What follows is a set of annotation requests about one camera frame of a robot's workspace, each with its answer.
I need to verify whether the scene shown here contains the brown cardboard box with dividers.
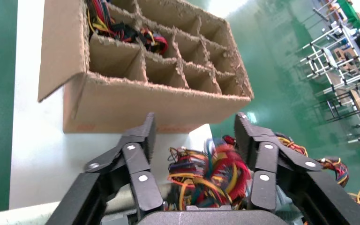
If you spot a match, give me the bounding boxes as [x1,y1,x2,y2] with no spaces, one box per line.
[37,0,255,135]

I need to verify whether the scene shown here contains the grey power supply yellow-purple cables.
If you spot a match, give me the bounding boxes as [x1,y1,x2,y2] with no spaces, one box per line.
[274,133,308,158]

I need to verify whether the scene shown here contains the grey power supply blue-red cables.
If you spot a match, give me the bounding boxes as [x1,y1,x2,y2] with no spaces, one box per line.
[166,136,253,212]

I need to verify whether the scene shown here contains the white pipe shelving rack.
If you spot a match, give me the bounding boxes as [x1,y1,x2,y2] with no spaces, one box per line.
[298,0,360,145]

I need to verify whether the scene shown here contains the power supply with red-blue cables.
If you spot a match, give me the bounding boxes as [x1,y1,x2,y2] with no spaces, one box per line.
[138,28,169,56]

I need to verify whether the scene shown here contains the power supply with black connector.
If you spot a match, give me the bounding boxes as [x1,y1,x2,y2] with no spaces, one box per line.
[85,0,140,43]

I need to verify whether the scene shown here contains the grey power supply red cables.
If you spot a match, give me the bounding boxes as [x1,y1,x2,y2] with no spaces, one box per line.
[316,157,350,189]

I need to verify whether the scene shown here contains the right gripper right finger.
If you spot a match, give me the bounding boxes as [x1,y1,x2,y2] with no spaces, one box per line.
[233,112,360,225]

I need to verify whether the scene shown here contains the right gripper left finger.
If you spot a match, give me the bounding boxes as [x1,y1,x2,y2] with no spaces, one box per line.
[45,112,165,225]

